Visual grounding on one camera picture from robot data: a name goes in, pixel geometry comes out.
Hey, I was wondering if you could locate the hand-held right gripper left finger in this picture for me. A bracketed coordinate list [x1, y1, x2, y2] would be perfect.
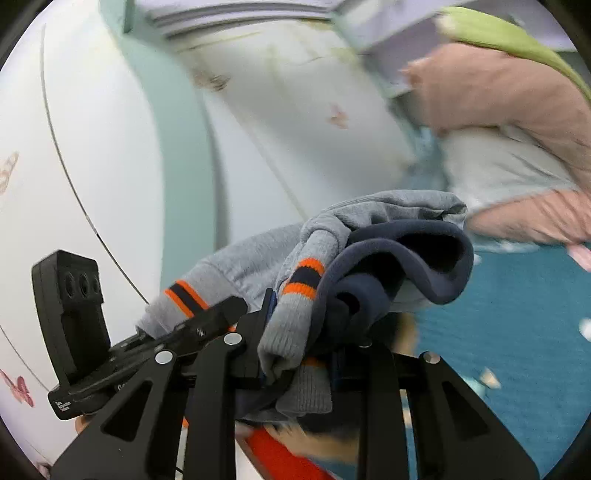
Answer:
[50, 288, 277, 480]

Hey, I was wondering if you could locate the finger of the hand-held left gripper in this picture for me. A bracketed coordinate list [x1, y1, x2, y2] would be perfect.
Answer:
[111, 295, 249, 365]

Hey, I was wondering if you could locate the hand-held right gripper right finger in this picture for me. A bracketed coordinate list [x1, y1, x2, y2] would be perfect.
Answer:
[358, 342, 540, 480]

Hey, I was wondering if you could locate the grey and navy zip jacket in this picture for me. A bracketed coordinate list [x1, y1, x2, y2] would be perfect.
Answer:
[136, 189, 476, 426]

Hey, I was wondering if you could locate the person's left hand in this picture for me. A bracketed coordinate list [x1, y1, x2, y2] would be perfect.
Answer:
[74, 413, 100, 435]

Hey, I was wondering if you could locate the pink butterfly sticker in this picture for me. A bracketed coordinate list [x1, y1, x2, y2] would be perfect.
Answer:
[0, 368, 35, 409]

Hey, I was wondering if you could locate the red cloth item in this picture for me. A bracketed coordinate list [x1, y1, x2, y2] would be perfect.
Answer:
[242, 424, 334, 480]

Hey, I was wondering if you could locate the teal candy print bed sheet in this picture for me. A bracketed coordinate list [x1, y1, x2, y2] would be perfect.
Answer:
[323, 231, 591, 480]

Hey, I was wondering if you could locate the blue striped pillow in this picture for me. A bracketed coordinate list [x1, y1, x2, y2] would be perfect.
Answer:
[413, 126, 445, 188]

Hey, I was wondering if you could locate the white pillow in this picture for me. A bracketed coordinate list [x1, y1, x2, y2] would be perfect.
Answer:
[438, 124, 583, 217]

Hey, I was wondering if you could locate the pink quilt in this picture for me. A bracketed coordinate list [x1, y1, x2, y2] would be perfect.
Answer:
[401, 43, 591, 246]

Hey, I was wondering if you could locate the green quilt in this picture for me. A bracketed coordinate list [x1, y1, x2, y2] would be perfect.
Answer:
[436, 6, 591, 101]

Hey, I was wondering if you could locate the mint green bed frame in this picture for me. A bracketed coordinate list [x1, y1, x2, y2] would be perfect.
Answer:
[99, 0, 219, 289]

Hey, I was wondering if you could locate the brown butterfly wall sticker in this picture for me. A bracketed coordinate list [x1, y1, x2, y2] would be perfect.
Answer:
[327, 104, 351, 130]
[194, 69, 232, 93]

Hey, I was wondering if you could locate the purple wall shelf unit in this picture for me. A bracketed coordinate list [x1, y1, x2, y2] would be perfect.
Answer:
[134, 0, 578, 99]

